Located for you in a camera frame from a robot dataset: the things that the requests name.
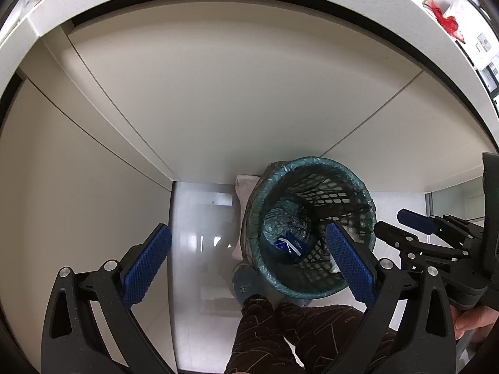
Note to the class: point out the dark blue snack packet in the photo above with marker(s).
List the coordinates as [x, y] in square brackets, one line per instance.
[290, 246]

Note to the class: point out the small white card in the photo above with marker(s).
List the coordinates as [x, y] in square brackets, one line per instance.
[484, 42]

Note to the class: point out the dark mesh waste bin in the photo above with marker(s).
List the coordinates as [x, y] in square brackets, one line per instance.
[331, 187]

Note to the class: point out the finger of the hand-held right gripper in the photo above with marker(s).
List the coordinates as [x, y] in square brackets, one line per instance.
[415, 220]
[393, 237]

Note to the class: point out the grey left slipper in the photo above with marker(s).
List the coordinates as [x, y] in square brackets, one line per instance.
[246, 280]

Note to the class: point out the person's left leg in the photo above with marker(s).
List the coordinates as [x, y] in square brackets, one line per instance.
[253, 331]

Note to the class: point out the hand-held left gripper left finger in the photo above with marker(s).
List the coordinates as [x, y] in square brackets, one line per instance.
[150, 259]

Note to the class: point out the glass sliding door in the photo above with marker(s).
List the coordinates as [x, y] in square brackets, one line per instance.
[456, 198]

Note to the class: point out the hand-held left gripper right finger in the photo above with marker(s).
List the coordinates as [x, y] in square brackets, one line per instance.
[351, 265]

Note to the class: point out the grey slipper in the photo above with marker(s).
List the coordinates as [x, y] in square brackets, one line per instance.
[246, 280]
[296, 303]

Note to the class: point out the white plastic wrapper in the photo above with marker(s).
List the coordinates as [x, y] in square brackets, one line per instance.
[460, 7]

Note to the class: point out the person's right leg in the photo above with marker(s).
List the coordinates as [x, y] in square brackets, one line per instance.
[331, 331]

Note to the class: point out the grey right slipper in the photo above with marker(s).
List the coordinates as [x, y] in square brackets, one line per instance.
[296, 303]

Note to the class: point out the person's leg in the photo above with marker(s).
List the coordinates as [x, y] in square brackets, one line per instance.
[331, 331]
[253, 331]

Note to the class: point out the person's right hand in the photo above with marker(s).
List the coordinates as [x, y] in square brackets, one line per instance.
[477, 317]

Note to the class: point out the red wrapper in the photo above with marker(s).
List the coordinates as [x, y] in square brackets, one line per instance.
[450, 23]

